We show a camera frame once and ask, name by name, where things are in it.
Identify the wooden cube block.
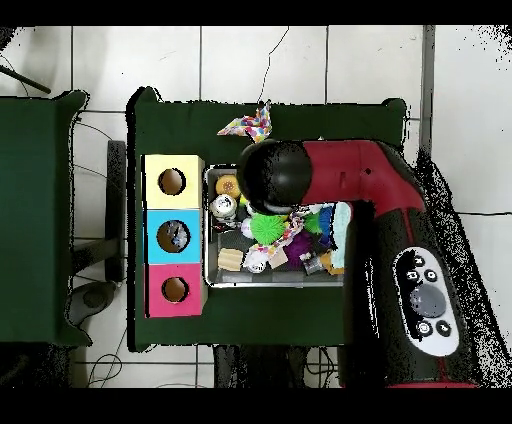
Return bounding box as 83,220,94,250
268,247,289,269

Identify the black panel stand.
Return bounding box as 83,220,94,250
106,139,128,283

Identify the colourful patterned cloth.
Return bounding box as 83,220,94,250
216,99,274,147

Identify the orange ball with cream dots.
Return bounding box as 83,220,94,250
215,174,241,199

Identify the flat wooden block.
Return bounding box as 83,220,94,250
217,247,245,272

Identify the crushed silver drink can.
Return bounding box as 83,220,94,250
210,194,239,221

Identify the green spiky rubber ball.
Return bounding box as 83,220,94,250
250,211,289,244

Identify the mint green knitted cloth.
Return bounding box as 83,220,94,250
331,201,354,270

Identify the wooden box with three holes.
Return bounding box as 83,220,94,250
142,153,208,319

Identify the shallow clear mesh bin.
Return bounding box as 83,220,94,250
203,163,353,288

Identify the whitish foil wrapper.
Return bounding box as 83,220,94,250
243,214,307,275

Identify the grey stand base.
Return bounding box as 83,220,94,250
67,279,120,328

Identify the dark green table cloth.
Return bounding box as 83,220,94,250
0,87,91,347
127,86,408,353

